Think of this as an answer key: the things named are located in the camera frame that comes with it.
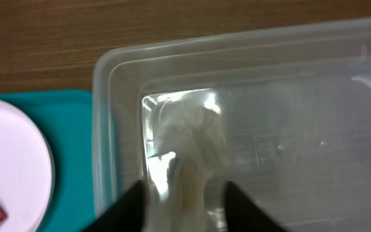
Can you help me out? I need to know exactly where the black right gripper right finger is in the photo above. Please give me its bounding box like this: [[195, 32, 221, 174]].
[[224, 181, 288, 232]]

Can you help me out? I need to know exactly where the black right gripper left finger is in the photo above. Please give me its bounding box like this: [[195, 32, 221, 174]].
[[82, 180, 146, 232]]

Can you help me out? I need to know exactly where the white napkin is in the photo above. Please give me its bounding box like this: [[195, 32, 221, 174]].
[[146, 102, 230, 231]]

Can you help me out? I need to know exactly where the clear plastic bin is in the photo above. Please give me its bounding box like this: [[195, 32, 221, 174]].
[[92, 18, 371, 231]]

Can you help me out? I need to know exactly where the teal serving tray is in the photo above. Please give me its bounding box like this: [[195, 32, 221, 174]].
[[0, 90, 95, 231]]

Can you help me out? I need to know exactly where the large white plate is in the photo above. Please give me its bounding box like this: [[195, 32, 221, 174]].
[[0, 100, 55, 231]]

